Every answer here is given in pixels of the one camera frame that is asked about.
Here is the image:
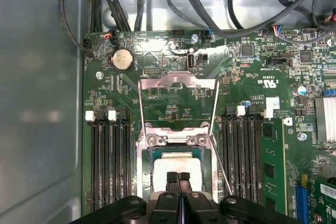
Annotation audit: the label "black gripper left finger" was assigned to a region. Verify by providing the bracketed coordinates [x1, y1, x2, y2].
[68, 172, 182, 224]

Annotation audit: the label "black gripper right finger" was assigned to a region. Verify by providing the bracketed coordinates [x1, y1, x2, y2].
[178, 172, 302, 224]

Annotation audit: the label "silver topped green CPU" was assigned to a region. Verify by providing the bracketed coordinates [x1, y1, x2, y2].
[149, 149, 211, 194]

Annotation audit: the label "silver CPU socket cover frame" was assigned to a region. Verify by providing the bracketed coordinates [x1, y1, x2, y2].
[137, 71, 221, 133]

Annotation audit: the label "thin metal locking lever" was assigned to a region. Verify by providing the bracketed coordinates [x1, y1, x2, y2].
[209, 134, 234, 196]

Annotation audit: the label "black RAM slot white clips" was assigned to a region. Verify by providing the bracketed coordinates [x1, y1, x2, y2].
[85, 110, 100, 211]
[261, 107, 287, 210]
[107, 110, 121, 209]
[235, 105, 249, 201]

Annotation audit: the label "metal framed CPU socket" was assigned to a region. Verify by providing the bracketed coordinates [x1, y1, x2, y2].
[134, 121, 221, 205]

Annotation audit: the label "blue expansion slot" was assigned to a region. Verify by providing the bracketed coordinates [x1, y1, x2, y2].
[293, 179, 309, 224]

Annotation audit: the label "green RAM stick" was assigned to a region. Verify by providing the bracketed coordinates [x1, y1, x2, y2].
[261, 118, 286, 209]

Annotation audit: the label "green motherboard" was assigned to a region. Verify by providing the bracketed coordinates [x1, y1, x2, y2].
[82, 28, 336, 224]

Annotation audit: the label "green expansion card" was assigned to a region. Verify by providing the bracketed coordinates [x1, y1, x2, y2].
[306, 176, 336, 224]

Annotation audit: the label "silver internal USB port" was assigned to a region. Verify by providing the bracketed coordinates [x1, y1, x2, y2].
[186, 54, 196, 70]

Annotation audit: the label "round silver coin battery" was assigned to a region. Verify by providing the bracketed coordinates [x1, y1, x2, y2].
[111, 48, 135, 72]

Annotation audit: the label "silver finned heatsink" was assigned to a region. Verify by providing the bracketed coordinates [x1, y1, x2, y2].
[314, 97, 336, 143]

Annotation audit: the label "grey metal PC case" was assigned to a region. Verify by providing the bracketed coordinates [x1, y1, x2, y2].
[0, 0, 336, 224]

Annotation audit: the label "long thick black wire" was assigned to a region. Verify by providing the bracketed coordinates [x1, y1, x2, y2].
[176, 0, 336, 39]

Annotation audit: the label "black wire in clip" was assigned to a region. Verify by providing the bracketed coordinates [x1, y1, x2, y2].
[133, 0, 155, 31]

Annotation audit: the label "black disk data wire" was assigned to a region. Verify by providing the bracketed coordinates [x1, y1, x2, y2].
[226, 0, 246, 30]

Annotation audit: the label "black wire with blue plug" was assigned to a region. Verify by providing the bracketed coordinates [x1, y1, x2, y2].
[164, 0, 215, 42]

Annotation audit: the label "thin black looped wire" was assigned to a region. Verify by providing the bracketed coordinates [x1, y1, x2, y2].
[59, 0, 92, 57]

